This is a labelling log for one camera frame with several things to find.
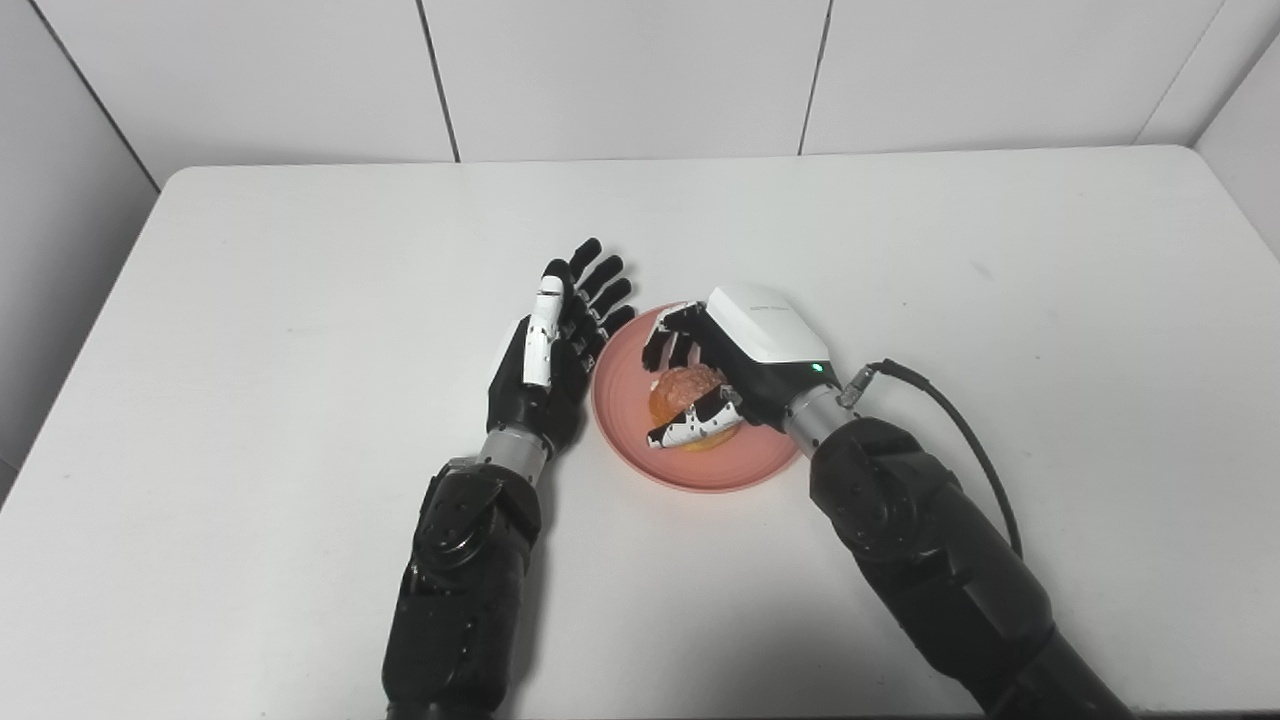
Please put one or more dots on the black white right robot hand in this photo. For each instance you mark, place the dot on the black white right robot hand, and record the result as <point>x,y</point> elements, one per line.
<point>770,340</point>

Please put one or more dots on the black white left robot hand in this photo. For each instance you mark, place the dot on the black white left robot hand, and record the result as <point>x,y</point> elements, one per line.
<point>555,390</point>

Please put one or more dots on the orange cream puff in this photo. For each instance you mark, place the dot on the orange cream puff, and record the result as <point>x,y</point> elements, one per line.
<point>682,385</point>

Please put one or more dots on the pink round plate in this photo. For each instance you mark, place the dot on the pink round plate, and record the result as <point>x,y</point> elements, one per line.
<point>720,465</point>

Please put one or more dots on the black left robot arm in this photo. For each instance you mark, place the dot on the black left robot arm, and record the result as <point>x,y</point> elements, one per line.
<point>465,580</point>

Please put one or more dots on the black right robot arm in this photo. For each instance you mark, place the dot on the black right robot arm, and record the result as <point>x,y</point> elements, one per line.
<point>930,560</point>

